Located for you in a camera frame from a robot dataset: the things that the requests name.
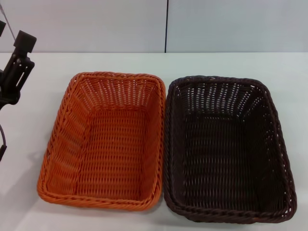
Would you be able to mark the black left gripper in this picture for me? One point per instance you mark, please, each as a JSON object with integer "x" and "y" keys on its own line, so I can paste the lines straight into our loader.
{"x": 5, "y": 93}

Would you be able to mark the orange woven plastic basket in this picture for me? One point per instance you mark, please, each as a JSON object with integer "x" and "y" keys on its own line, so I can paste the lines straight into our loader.
{"x": 113, "y": 149}

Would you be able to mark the dark brown woven plastic basket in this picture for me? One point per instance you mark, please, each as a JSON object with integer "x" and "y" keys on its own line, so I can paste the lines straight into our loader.
{"x": 223, "y": 154}

